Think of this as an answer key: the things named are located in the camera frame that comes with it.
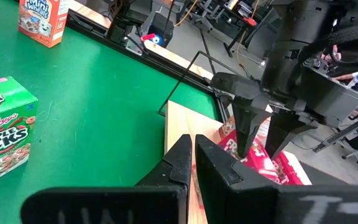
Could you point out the green table mat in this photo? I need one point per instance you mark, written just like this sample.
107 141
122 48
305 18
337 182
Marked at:
104 109

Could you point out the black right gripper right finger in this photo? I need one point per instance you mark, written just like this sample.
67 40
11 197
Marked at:
244 199

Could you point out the black metal mounting block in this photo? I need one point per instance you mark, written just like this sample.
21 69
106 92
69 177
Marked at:
120 31

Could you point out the black box with blue sticker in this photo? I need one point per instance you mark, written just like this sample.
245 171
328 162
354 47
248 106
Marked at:
163 25

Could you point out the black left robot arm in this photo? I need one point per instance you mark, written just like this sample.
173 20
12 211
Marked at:
309 15

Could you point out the person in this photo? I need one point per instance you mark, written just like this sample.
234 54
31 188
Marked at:
356 76

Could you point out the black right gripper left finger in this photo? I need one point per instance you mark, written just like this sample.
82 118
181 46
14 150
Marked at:
154 202

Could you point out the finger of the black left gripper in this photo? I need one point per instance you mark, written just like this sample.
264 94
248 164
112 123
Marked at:
280 133
247 124

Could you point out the green Apple Jacks cereal box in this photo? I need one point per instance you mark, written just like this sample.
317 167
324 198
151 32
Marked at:
5 140

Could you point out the orange Mini Wheats cereal box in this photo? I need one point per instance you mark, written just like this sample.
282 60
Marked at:
42 25

